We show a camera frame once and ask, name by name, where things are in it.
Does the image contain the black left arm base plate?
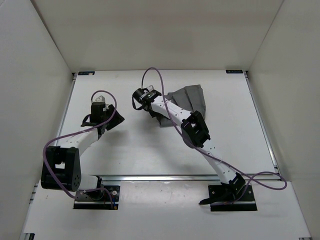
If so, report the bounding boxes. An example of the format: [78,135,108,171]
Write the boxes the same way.
[73,181,121,211]

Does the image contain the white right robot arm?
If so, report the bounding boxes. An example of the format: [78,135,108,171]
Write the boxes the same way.
[132,86,246,205]

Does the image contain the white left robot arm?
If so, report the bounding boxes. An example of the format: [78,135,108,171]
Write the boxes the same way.
[41,101,125,199]

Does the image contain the blue corner sticker right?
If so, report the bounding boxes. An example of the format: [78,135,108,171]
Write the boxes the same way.
[225,69,244,74]

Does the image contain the grey pleated skirt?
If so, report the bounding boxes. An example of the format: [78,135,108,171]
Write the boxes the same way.
[164,84,206,123]

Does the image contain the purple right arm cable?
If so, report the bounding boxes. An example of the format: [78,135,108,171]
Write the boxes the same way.
[141,66,288,206]

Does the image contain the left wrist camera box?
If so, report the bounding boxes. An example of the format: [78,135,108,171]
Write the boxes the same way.
[91,95,106,103]

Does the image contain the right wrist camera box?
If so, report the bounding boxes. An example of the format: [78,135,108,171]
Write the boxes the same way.
[144,85,154,93]

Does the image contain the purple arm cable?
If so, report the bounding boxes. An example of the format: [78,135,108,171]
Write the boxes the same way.
[42,89,118,210]
[141,66,288,206]

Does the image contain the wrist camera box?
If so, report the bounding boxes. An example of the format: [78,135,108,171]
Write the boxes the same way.
[91,95,106,103]
[144,85,154,93]

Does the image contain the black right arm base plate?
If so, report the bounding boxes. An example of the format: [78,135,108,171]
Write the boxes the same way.
[199,185,258,212]

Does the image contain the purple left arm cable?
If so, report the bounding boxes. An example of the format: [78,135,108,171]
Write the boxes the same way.
[42,89,118,210]

